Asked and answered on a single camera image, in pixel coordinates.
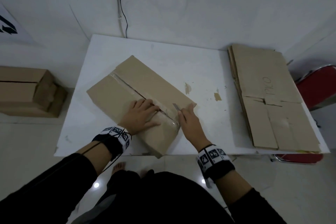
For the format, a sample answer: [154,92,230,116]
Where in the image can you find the person's left hand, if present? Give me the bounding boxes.
[119,98,161,137]

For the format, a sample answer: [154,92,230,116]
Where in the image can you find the thin black wall cable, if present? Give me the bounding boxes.
[119,0,129,39]

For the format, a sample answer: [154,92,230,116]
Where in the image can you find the white table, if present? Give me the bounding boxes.
[54,34,331,156]

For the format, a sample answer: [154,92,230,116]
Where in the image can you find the person's left forearm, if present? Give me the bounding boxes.
[0,143,114,224]

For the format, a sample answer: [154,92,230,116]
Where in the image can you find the person's black trouser legs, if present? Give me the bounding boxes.
[67,169,234,224]

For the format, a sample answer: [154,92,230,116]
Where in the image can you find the red chair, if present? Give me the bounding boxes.
[272,65,336,165]

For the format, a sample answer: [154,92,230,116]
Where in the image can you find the person's right hand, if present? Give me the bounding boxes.
[178,104,212,151]

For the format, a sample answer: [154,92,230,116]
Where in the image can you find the white wall cable conduit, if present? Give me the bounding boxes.
[110,0,126,38]

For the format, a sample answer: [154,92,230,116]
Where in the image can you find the white recycling symbol sign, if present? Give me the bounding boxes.
[0,2,36,45]

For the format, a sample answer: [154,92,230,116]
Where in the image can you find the person's right forearm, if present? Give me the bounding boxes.
[215,170,287,224]

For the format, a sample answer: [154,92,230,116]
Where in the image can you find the stack of boxes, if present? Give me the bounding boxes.
[86,55,197,159]

